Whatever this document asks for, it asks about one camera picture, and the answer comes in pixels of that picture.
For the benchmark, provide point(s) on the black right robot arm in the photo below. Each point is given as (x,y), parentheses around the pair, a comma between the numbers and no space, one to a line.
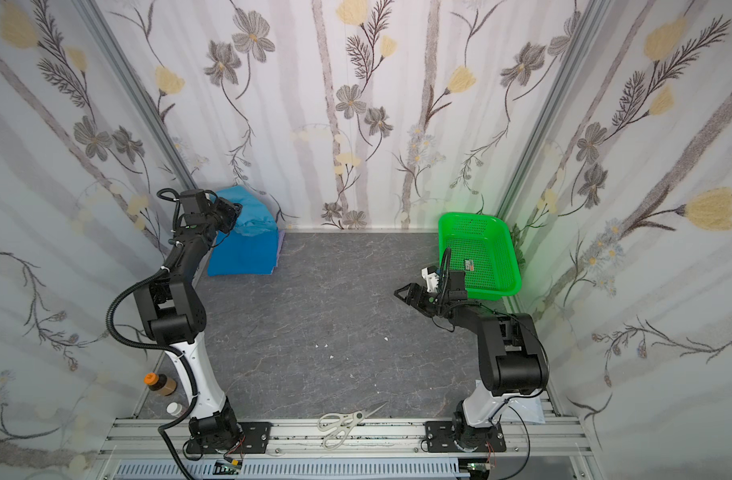
(511,359)

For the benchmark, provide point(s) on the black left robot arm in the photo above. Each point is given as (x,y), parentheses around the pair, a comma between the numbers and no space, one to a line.
(174,319)

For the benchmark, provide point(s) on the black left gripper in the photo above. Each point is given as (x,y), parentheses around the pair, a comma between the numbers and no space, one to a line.
(225,215)

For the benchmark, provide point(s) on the white handled scissors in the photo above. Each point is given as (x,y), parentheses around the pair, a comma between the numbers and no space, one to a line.
(336,427)

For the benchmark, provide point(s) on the small white capped bottle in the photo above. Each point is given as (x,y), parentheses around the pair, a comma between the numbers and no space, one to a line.
(175,409)

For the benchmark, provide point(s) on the folded blue t shirt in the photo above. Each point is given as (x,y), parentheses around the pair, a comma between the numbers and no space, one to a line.
(237,254)

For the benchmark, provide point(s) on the clear plastic bag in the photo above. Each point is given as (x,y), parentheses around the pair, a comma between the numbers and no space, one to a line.
(529,409)

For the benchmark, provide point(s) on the green plastic basket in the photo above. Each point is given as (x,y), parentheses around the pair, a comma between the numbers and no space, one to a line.
(487,241)

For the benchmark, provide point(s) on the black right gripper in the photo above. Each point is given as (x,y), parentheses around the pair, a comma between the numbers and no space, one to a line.
(424,297)

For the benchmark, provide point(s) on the brown bottle orange cap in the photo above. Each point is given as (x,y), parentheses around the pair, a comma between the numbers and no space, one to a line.
(160,384)

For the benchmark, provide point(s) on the folded lilac t shirt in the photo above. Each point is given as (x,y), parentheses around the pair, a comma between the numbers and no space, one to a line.
(280,249)

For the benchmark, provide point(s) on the white slotted cable duct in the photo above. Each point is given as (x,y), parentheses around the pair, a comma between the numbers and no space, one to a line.
(338,468)

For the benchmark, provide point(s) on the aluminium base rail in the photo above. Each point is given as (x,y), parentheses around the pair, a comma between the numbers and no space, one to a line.
(377,448)

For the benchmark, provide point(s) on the light blue t shirt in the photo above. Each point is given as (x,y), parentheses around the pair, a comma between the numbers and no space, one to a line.
(255,218)

